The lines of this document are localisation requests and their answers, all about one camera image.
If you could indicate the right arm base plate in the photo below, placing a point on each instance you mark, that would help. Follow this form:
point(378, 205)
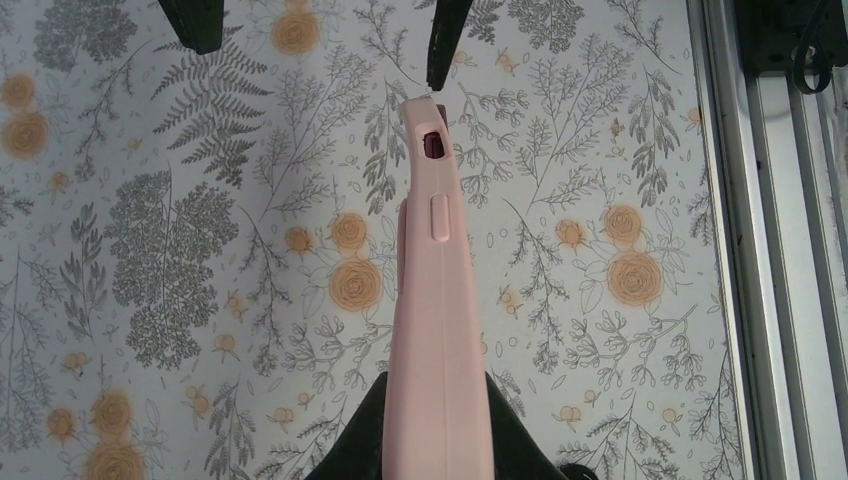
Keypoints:
point(802, 40)

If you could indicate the floral table mat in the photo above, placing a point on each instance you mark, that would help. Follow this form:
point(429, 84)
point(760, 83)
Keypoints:
point(198, 260)

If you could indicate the aluminium mounting rail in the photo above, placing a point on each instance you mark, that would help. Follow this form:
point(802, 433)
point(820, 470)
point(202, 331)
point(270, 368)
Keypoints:
point(777, 169)

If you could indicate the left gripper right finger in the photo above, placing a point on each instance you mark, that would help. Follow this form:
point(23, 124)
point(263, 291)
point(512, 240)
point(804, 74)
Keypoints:
point(516, 454)

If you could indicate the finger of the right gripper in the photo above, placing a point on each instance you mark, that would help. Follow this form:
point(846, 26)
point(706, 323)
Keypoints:
point(198, 24)
point(447, 27)

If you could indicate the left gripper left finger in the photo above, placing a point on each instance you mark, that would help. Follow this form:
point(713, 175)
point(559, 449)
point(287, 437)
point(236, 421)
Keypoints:
point(356, 455)

